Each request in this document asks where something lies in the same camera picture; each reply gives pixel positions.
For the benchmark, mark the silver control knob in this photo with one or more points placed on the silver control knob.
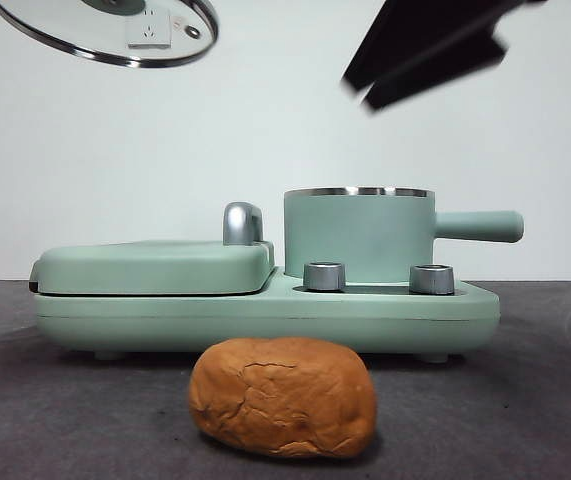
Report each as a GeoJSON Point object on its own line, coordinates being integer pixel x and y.
{"type": "Point", "coordinates": [431, 279]}
{"type": "Point", "coordinates": [323, 276]}

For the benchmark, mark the brown potato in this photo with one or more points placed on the brown potato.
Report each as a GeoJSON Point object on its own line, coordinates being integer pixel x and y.
{"type": "Point", "coordinates": [280, 400]}

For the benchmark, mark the mint green breakfast machine base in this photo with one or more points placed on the mint green breakfast machine base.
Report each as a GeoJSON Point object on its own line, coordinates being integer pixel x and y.
{"type": "Point", "coordinates": [265, 320]}

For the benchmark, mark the glass pot lid green knob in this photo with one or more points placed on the glass pot lid green knob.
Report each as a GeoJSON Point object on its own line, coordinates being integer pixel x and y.
{"type": "Point", "coordinates": [90, 35]}

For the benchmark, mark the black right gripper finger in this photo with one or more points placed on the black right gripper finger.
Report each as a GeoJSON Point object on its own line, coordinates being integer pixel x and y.
{"type": "Point", "coordinates": [415, 35]}
{"type": "Point", "coordinates": [440, 70]}

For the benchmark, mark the white wall socket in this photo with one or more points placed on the white wall socket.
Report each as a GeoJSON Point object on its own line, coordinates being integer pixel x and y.
{"type": "Point", "coordinates": [147, 32]}

